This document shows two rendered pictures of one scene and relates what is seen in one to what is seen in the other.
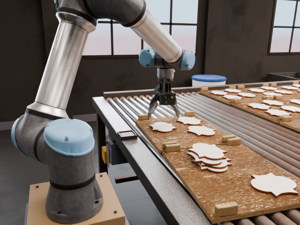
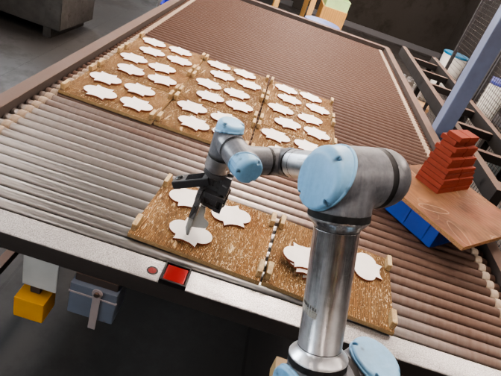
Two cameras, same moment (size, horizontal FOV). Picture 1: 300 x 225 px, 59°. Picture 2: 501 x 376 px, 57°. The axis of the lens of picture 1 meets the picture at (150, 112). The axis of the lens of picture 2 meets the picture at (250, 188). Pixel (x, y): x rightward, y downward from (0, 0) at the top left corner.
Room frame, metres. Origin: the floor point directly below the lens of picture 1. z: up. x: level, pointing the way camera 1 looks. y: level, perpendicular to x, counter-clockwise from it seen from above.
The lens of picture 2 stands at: (0.77, 0.96, 1.83)
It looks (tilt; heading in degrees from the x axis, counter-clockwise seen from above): 31 degrees down; 287
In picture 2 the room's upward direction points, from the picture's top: 20 degrees clockwise
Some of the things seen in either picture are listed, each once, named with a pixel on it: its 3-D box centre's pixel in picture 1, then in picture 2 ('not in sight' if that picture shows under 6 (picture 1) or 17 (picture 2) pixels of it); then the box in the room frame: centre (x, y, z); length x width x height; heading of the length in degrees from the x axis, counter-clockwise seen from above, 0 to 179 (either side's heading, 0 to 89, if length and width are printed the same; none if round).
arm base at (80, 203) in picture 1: (73, 189); not in sight; (0.63, 0.20, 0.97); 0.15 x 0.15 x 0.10
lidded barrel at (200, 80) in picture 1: (207, 97); not in sight; (4.48, -0.99, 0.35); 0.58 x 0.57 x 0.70; 21
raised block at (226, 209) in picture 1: (226, 209); (393, 318); (0.58, -0.19, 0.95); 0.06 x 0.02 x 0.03; 105
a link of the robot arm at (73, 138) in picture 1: (68, 148); (362, 374); (0.63, 0.21, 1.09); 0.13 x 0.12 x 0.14; 53
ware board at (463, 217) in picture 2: not in sight; (446, 200); (0.53, -0.99, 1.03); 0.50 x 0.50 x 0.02; 60
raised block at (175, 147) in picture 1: (172, 147); (269, 270); (0.95, -0.09, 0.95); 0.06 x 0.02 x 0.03; 105
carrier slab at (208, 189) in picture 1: (230, 172); (330, 271); (0.80, -0.27, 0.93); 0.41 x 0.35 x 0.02; 15
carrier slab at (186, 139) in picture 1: (181, 131); (209, 225); (1.20, -0.15, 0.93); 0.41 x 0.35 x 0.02; 17
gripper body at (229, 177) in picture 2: (165, 91); (214, 187); (1.19, -0.07, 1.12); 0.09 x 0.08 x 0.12; 13
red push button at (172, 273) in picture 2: (127, 135); (175, 275); (1.15, 0.10, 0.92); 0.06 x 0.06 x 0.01; 20
